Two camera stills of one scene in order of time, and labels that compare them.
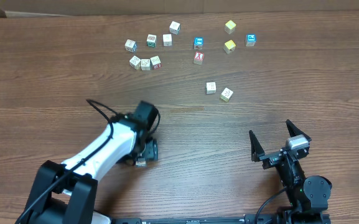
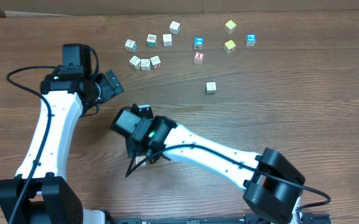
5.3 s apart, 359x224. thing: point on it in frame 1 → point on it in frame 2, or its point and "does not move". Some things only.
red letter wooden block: (198, 57) does not move
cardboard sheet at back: (42, 8) does not move
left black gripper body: (149, 150) → (113, 83)
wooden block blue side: (141, 162) does not move
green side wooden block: (152, 40) does not move
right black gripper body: (279, 154) → (132, 147)
